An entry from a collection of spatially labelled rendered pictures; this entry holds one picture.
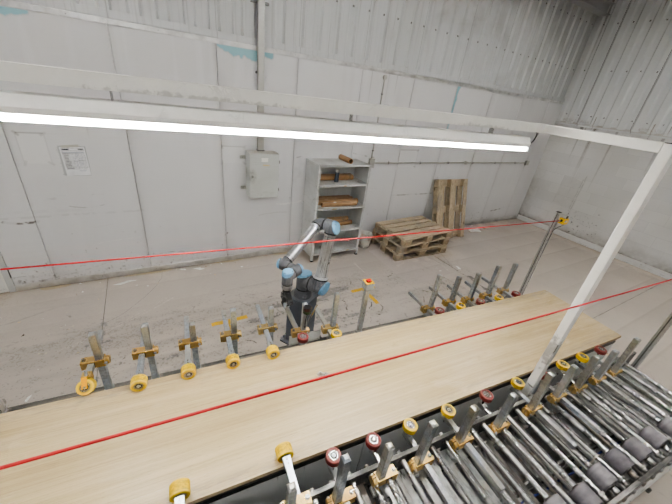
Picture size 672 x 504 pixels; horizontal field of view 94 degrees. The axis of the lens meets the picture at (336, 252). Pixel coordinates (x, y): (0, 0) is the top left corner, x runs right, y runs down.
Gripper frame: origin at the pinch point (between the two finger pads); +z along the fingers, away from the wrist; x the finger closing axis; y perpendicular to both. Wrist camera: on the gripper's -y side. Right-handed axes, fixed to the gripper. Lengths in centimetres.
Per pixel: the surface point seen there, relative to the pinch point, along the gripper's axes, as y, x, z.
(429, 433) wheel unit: -141, -29, -27
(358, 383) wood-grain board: -91, -20, -8
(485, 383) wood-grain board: -118, -101, -8
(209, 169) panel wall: 236, 38, -56
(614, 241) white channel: -128, -134, -115
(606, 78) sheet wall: 247, -741, -252
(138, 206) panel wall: 228, 123, -12
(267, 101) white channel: -67, 34, -160
